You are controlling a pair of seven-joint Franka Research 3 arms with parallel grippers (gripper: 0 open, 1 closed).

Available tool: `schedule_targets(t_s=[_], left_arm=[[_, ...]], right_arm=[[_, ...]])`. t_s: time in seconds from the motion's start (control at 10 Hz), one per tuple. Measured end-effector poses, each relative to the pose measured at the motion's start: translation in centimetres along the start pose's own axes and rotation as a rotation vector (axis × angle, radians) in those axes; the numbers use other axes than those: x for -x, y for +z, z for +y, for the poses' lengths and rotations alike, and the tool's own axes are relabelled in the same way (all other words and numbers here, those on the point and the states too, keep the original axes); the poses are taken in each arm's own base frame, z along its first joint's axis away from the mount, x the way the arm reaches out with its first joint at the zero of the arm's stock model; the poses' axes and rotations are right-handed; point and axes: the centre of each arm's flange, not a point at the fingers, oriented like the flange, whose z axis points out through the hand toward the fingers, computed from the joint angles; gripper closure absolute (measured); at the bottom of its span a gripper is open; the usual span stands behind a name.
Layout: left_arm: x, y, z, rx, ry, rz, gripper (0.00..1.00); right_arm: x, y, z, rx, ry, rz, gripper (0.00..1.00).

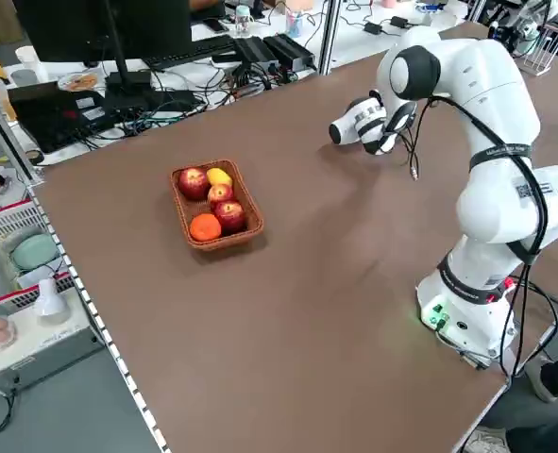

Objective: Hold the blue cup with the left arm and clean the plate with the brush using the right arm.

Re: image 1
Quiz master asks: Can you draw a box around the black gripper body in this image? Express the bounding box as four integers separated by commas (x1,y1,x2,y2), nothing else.
488,21,518,44

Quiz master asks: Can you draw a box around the clear cup rack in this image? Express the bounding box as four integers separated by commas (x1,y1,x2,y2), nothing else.
522,23,558,76

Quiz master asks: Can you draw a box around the blue pen cup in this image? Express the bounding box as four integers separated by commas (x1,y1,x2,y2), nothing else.
284,11,307,40

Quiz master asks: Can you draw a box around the plate of snacks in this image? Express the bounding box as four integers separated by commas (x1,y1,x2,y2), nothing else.
57,72,98,92

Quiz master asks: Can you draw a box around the white paper cup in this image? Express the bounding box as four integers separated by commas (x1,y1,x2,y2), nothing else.
14,45,51,84

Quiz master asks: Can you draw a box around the grey cup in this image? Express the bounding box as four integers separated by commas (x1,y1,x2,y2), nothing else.
10,68,37,89

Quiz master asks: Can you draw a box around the pale green plate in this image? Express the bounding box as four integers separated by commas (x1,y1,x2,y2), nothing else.
8,232,59,273

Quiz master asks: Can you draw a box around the white side desk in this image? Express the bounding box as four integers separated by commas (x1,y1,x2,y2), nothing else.
0,0,471,167

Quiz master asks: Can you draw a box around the black finned power supply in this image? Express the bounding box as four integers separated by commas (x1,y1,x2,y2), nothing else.
234,36,280,73
262,33,317,72

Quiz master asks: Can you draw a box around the clear drinking bottle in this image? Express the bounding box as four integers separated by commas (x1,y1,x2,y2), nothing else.
232,5,254,40

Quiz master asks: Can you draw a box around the black keyboard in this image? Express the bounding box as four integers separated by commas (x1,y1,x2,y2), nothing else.
144,36,240,68

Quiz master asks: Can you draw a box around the yellow lemon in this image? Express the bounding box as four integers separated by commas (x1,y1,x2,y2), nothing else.
206,167,234,187

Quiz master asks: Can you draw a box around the red apple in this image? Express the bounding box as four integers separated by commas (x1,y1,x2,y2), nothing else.
178,167,211,201
212,200,247,236
207,183,235,206

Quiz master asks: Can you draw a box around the person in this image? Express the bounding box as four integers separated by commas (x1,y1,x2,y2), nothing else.
466,356,558,453

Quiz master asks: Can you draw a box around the brown wicker basket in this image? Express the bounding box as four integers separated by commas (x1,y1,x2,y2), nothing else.
170,159,265,250

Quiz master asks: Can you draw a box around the black flat device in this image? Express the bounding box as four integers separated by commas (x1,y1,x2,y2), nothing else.
103,87,207,115

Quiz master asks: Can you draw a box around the orange fruit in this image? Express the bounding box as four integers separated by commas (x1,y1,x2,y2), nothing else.
189,213,224,243

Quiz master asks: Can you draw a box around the black monitor stand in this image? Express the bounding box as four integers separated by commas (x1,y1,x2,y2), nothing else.
102,0,154,98

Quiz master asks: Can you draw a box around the black monitor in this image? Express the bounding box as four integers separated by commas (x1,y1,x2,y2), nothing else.
11,0,194,65

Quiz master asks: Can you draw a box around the orange juice bottle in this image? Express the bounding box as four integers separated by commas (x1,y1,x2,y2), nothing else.
0,76,19,125

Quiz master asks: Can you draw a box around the red white plastic basket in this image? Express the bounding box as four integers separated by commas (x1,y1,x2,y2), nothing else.
0,197,79,309

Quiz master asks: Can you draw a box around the grey cabinet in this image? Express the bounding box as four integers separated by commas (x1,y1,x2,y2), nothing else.
0,287,107,394

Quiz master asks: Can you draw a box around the aluminium frame post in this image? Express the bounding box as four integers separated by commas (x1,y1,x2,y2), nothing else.
318,0,342,76
0,54,47,186

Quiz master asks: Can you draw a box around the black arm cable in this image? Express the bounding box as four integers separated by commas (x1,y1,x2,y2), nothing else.
397,93,550,284

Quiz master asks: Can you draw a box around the black base cable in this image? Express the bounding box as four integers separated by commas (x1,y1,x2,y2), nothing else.
466,276,558,379

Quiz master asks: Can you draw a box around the grey table edge rail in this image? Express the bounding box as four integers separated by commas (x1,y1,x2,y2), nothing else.
27,182,172,453

